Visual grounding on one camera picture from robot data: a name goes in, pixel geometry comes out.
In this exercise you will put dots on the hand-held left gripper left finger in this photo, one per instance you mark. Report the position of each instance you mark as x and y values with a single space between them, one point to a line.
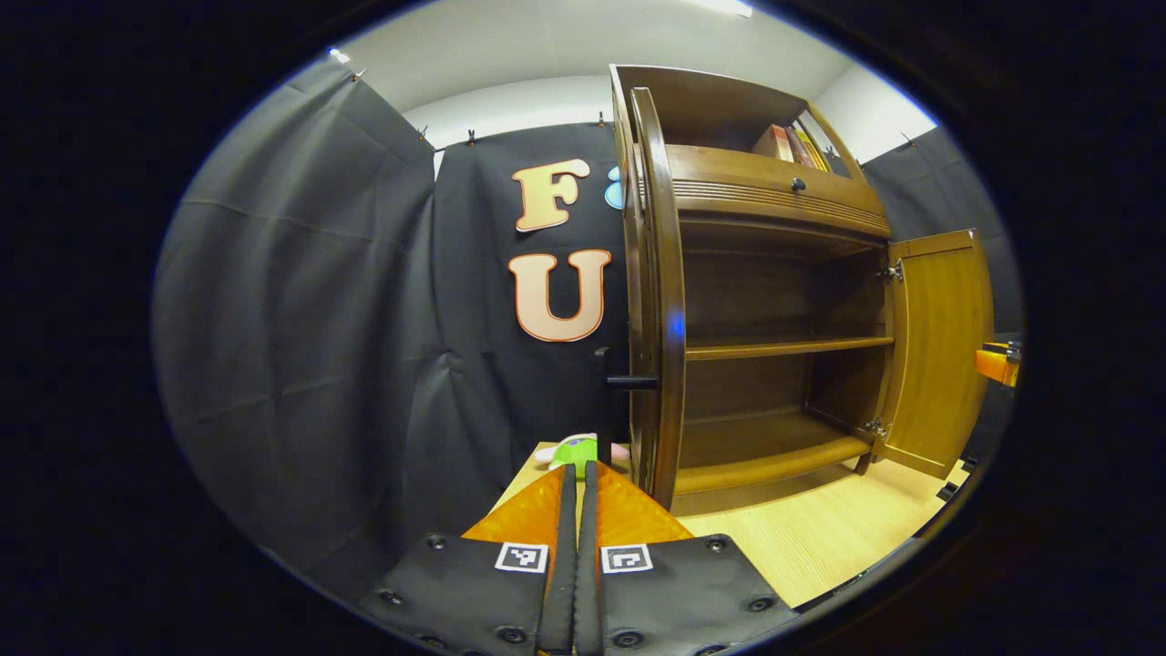
565 565

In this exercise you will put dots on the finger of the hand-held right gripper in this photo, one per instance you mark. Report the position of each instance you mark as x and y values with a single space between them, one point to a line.
995 364

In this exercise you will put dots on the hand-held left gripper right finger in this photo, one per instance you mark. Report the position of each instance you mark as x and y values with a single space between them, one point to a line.
589 565

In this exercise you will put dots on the wooden double-door shoe cabinet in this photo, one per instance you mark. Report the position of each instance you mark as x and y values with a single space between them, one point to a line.
765 182

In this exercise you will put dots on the metal door hinge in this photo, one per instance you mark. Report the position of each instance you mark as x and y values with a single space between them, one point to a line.
876 427
893 271

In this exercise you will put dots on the green plush toy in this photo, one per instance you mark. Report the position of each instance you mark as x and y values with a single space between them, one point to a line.
578 451

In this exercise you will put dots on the wooden inner shelf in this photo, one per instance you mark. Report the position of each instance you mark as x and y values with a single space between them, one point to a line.
783 348

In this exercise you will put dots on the yellow book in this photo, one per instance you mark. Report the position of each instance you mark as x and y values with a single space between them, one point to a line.
817 155

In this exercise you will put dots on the brown book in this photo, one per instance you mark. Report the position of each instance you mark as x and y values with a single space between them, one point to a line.
800 148

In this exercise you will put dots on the beige book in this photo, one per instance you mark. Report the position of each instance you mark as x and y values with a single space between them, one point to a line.
772 144

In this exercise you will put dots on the black backdrop cloth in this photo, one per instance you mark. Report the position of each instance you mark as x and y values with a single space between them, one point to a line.
319 319

